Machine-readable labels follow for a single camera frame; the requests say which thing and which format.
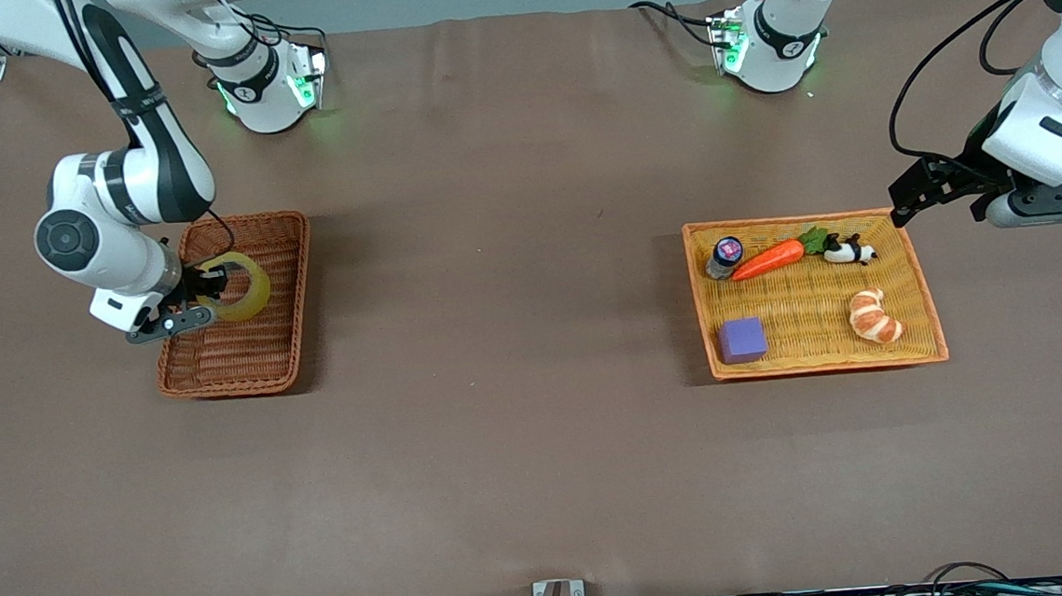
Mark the clear yellowish tape roll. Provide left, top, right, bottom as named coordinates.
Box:
left=194, top=249, right=274, bottom=326

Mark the brown wicker basket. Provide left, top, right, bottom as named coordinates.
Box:
left=146, top=209, right=323, bottom=403

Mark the yellow wicker basket orange rim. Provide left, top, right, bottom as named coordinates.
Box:
left=681, top=204, right=951, bottom=384

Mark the toy panda figure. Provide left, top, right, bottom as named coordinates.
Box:
left=821, top=233, right=879, bottom=269

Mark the toy croissant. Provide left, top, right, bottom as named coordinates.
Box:
left=847, top=286, right=906, bottom=348

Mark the toy orange carrot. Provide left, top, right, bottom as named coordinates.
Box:
left=729, top=227, right=833, bottom=283

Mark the small bottle colourful lid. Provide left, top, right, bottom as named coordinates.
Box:
left=703, top=235, right=748, bottom=282

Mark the purple foam cube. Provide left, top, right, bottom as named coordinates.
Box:
left=716, top=316, right=770, bottom=367

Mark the brown table cover sheet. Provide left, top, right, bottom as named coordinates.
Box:
left=0, top=0, right=1062, bottom=596

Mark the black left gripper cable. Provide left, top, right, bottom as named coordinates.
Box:
left=878, top=0, right=1051, bottom=182

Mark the black left base cable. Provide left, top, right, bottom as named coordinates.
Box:
left=630, top=0, right=722, bottom=53

